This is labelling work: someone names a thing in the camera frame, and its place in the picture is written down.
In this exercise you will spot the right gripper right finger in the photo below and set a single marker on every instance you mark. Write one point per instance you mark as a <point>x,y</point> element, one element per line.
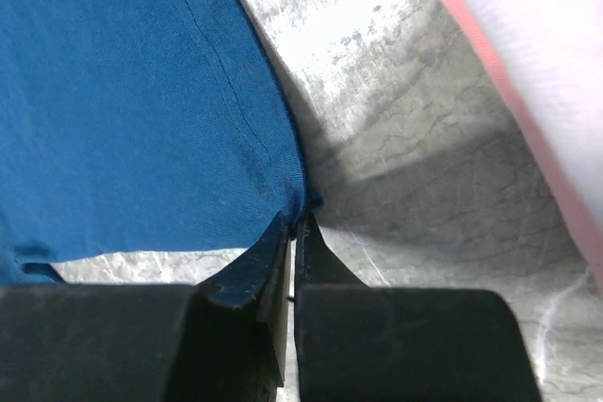
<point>360,343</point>

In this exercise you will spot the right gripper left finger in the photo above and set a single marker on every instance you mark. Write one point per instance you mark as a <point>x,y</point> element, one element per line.
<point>223,339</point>

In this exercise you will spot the blue t-shirt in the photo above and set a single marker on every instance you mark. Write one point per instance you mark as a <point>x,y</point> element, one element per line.
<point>131,125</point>

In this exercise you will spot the folded pink t-shirt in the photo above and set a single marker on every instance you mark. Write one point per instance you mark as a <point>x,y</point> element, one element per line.
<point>585,232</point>

